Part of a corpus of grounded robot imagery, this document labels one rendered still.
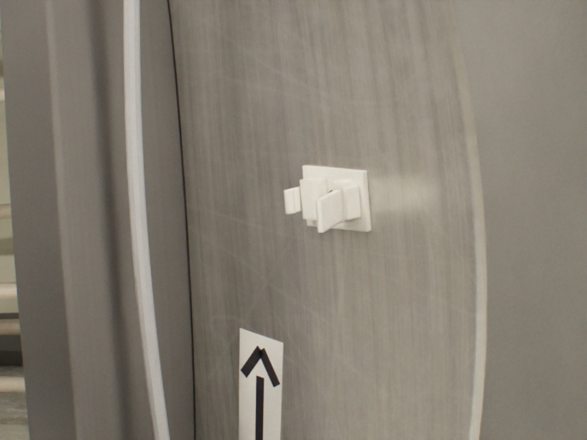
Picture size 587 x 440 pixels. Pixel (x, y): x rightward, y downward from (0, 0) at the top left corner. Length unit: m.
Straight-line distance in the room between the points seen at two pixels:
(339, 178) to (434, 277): 0.04
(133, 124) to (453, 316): 0.10
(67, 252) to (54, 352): 0.03
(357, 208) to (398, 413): 0.06
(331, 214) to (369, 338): 0.04
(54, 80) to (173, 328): 0.09
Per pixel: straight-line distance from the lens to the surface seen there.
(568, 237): 0.98
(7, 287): 5.89
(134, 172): 1.04
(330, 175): 1.03
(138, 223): 1.04
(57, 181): 1.04
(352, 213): 1.02
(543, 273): 0.99
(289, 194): 1.03
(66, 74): 1.04
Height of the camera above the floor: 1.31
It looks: 10 degrees down
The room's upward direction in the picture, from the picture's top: 5 degrees counter-clockwise
